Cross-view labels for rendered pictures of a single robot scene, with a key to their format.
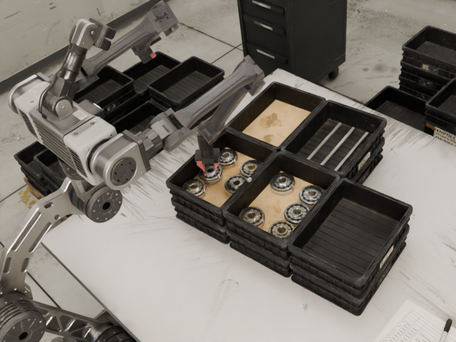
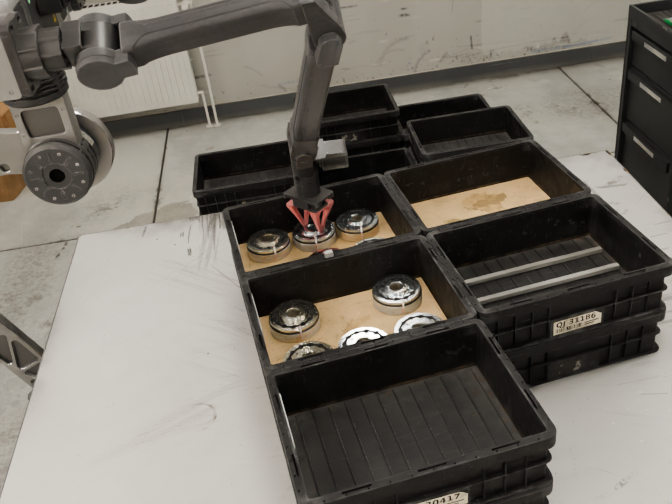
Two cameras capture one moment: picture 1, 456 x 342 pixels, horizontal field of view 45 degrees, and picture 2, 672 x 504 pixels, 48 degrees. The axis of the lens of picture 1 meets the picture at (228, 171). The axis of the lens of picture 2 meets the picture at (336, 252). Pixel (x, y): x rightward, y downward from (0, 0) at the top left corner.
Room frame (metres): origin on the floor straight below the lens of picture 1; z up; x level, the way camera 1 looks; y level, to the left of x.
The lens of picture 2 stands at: (0.49, -0.85, 1.82)
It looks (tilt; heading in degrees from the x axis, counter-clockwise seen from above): 34 degrees down; 35
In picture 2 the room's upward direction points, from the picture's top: 8 degrees counter-clockwise
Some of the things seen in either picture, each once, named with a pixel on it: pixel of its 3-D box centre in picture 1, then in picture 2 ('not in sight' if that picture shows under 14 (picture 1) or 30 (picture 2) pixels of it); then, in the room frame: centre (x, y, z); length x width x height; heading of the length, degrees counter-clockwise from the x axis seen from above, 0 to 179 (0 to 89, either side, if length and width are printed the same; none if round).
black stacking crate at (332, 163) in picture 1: (334, 145); (542, 272); (1.74, -0.47, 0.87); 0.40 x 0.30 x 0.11; 135
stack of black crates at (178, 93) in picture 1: (191, 106); (468, 183); (2.84, 0.16, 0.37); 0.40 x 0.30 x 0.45; 128
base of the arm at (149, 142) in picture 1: (144, 144); (40, 51); (1.27, 0.23, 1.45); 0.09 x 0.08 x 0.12; 38
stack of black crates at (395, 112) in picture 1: (400, 123); not in sight; (2.48, -1.08, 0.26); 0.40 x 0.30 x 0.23; 38
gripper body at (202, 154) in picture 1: (206, 150); (307, 185); (1.72, 0.07, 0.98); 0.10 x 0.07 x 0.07; 83
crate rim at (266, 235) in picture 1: (281, 195); (352, 300); (1.46, -0.19, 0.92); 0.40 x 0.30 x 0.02; 135
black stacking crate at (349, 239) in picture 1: (350, 236); (404, 428); (1.25, -0.41, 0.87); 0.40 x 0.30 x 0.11; 135
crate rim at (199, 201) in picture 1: (222, 167); (317, 224); (1.67, 0.02, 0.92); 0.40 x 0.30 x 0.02; 135
